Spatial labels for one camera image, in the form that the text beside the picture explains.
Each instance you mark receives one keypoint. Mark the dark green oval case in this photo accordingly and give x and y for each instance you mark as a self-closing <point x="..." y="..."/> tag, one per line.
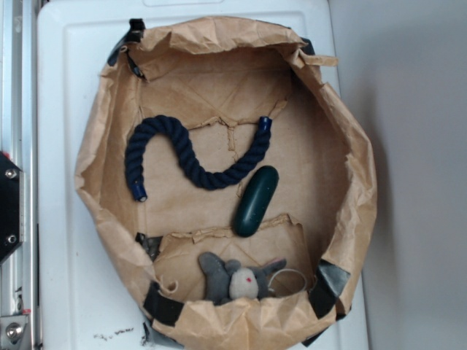
<point x="255" y="201"/>

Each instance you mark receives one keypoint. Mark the crumpled brown paper bag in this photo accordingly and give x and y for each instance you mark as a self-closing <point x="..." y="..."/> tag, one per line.
<point x="218" y="76"/>

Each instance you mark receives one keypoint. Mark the grey plush bunny toy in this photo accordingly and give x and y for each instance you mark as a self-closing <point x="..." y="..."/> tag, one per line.
<point x="229" y="280"/>

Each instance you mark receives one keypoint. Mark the white plastic tray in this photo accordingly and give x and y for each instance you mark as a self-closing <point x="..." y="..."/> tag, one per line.
<point x="83" y="302"/>

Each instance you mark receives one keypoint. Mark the black bracket plate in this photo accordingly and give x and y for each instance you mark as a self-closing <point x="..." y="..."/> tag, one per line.
<point x="11" y="205"/>

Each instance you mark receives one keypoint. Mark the aluminium frame rail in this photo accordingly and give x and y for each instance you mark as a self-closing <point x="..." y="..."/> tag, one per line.
<point x="20" y="311"/>

